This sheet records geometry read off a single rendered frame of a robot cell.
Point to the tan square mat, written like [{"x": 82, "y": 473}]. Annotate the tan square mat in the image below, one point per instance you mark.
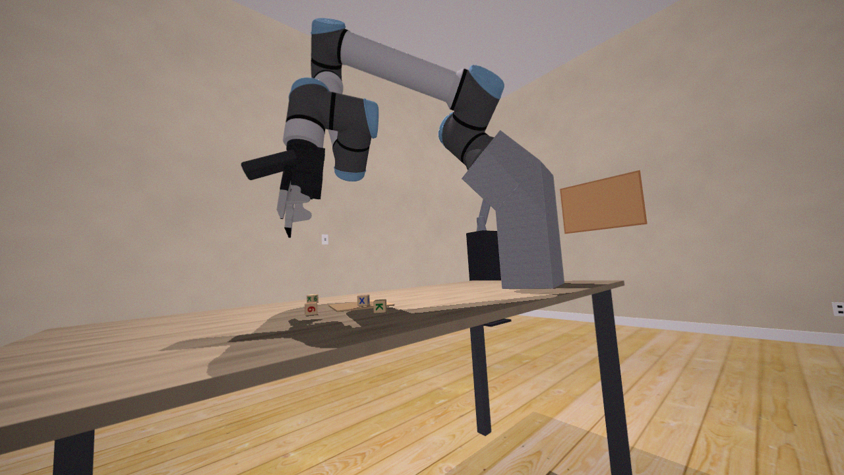
[{"x": 353, "y": 306}]

